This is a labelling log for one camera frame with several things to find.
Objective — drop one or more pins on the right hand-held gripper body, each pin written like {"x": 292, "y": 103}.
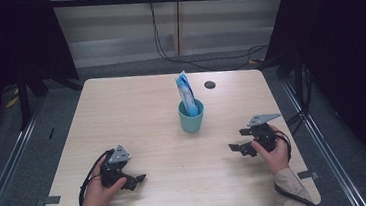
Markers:
{"x": 265, "y": 137}

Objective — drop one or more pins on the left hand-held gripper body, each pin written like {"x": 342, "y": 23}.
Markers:
{"x": 117, "y": 157}

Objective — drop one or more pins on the teal plastic cup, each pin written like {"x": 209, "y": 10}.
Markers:
{"x": 191, "y": 122}

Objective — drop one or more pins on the blue and white toothpaste tube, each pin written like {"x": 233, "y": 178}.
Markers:
{"x": 187, "y": 96}

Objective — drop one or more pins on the person's right hand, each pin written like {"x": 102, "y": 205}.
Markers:
{"x": 278, "y": 160}

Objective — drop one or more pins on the person's left hand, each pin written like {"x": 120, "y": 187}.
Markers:
{"x": 95, "y": 196}

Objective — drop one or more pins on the grey tape strip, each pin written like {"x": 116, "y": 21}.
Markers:
{"x": 52, "y": 199}
{"x": 308, "y": 174}

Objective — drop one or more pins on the small black tape strip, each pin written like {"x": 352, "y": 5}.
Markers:
{"x": 51, "y": 133}

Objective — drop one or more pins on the black metal stand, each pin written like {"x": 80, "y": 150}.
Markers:
{"x": 23, "y": 100}

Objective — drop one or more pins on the yellow scrap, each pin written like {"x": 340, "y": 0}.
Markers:
{"x": 12, "y": 102}

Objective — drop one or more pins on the black curtain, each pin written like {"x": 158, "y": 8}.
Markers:
{"x": 4, "y": 38}
{"x": 350, "y": 51}

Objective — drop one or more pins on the metal floor rail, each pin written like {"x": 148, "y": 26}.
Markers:
{"x": 6, "y": 168}
{"x": 326, "y": 157}

